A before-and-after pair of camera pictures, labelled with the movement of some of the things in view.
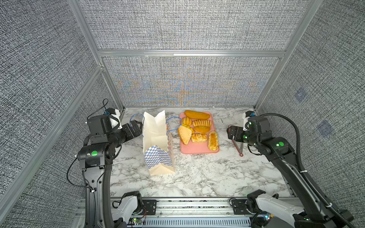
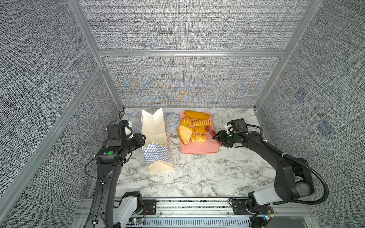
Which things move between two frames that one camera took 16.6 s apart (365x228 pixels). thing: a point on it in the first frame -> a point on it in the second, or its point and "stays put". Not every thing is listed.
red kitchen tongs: x=241 y=154 -> x=212 y=132
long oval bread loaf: x=196 y=115 stays put
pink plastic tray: x=198 y=135 stays put
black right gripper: x=239 y=130 -> x=221 y=137
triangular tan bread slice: x=185 y=134 stays put
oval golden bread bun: x=202 y=129 stays put
